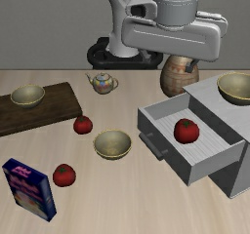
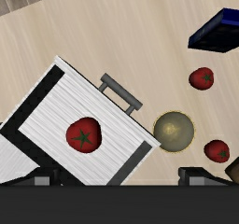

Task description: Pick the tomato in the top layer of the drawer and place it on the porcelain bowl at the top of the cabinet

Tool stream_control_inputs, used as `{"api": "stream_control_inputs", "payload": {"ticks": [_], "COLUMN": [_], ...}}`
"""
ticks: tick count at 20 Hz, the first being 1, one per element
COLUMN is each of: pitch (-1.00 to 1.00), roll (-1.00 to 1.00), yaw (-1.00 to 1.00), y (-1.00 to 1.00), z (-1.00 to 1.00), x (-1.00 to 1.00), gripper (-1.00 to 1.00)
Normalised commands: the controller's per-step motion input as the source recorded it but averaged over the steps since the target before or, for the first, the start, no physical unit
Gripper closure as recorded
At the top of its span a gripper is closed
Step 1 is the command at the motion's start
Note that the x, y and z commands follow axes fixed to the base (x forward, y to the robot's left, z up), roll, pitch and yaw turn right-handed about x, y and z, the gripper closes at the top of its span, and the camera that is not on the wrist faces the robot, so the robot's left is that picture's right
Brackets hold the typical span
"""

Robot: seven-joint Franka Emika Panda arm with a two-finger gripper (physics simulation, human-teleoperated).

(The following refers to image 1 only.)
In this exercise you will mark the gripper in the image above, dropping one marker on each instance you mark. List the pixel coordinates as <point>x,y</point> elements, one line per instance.
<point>169,39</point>

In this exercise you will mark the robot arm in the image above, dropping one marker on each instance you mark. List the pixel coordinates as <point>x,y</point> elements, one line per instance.
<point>122,33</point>

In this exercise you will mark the beige porcelain bowl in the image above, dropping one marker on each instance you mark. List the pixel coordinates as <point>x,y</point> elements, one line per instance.
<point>236,88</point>
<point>27,95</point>
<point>112,144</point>

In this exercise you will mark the red tomato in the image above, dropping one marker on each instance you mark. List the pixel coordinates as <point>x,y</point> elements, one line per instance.
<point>82,124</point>
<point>64,175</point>
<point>186,131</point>

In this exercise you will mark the grey cabinet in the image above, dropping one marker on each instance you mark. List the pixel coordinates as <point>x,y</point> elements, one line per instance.
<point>228,121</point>

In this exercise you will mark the open grey drawer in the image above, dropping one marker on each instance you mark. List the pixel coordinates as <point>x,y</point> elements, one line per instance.
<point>195,160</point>

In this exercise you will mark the patterned brown vase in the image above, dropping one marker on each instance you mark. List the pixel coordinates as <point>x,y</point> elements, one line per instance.
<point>174,78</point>

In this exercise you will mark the colourful small teapot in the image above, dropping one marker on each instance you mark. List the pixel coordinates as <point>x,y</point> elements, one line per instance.
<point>103,83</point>

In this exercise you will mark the flat brown board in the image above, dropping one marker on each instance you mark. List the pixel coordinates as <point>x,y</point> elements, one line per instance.
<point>55,108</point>

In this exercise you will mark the blue carton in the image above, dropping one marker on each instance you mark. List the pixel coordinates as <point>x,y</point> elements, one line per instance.
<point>31,190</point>

